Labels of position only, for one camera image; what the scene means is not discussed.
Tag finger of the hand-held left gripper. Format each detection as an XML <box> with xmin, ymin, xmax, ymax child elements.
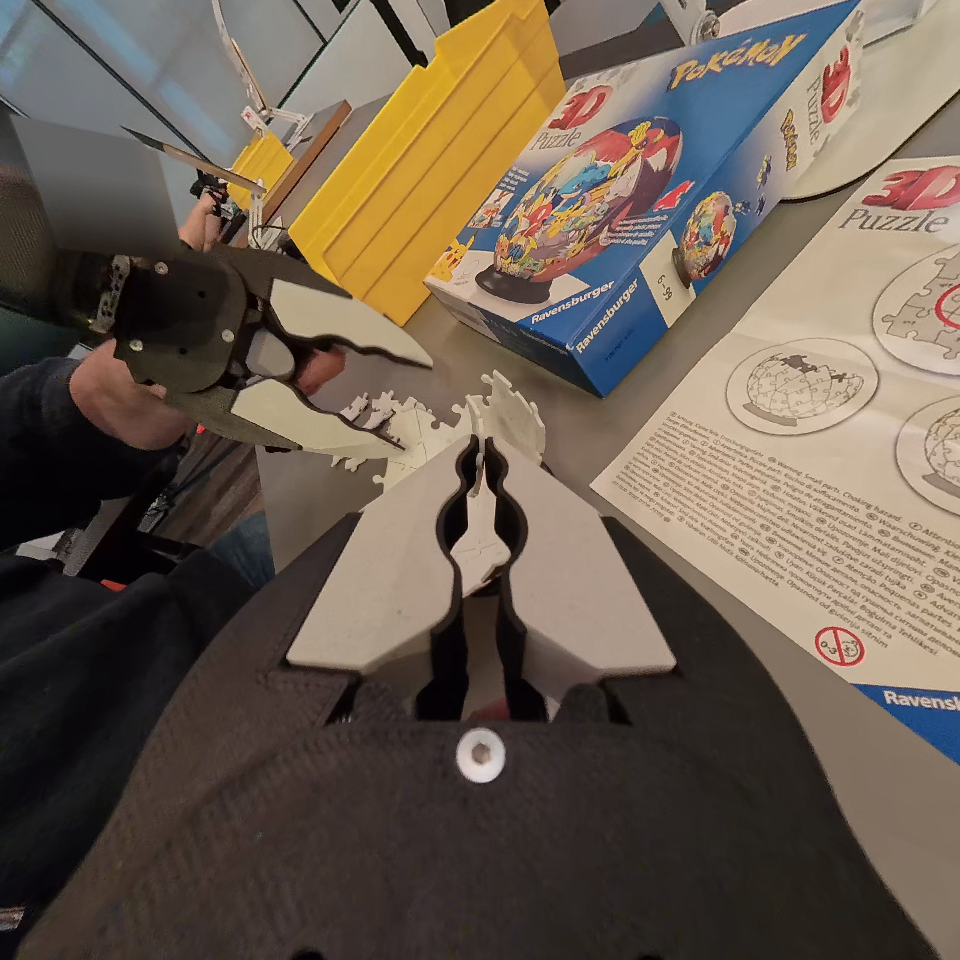
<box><xmin>229</xmin><ymin>378</ymin><xmax>408</xmax><ymax>453</ymax></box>
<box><xmin>246</xmin><ymin>277</ymin><xmax>435</xmax><ymax>380</ymax></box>

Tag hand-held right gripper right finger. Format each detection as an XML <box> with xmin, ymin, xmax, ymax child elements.
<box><xmin>483</xmin><ymin>437</ymin><xmax>678</xmax><ymax>723</ymax></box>

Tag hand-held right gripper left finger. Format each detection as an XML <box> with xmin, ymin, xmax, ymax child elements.
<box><xmin>285</xmin><ymin>435</ymin><xmax>485</xmax><ymax>717</ymax></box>

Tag white puzzle piece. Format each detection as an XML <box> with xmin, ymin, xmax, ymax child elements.
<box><xmin>450</xmin><ymin>450</ymin><xmax>515</xmax><ymax>597</ymax></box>

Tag partly built puzzle ball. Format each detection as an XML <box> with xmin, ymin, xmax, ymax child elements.
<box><xmin>330</xmin><ymin>371</ymin><xmax>549</xmax><ymax>496</ymax></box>

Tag person's left forearm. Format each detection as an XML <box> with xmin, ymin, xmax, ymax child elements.
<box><xmin>0</xmin><ymin>356</ymin><xmax>189</xmax><ymax>549</ymax></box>

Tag blue puzzle box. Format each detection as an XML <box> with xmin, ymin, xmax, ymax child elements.
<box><xmin>423</xmin><ymin>0</ymin><xmax>864</xmax><ymax>399</ymax></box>

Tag person's left hand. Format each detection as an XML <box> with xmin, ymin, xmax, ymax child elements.
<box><xmin>69</xmin><ymin>341</ymin><xmax>348</xmax><ymax>451</ymax></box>

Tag black mesh chair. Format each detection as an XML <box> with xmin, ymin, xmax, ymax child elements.
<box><xmin>0</xmin><ymin>105</ymin><xmax>76</xmax><ymax>354</ymax></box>

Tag small yellow storage bin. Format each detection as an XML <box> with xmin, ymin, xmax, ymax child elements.
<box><xmin>228</xmin><ymin>135</ymin><xmax>294</xmax><ymax>211</ymax></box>

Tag stacked yellow storage bins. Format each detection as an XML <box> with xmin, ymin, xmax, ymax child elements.
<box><xmin>288</xmin><ymin>0</ymin><xmax>567</xmax><ymax>327</ymax></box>

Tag printed instruction sheet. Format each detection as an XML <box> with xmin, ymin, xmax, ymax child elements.
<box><xmin>590</xmin><ymin>155</ymin><xmax>960</xmax><ymax>766</ymax></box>

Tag person's dark clothing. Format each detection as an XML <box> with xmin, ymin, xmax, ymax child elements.
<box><xmin>0</xmin><ymin>517</ymin><xmax>279</xmax><ymax>916</ymax></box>

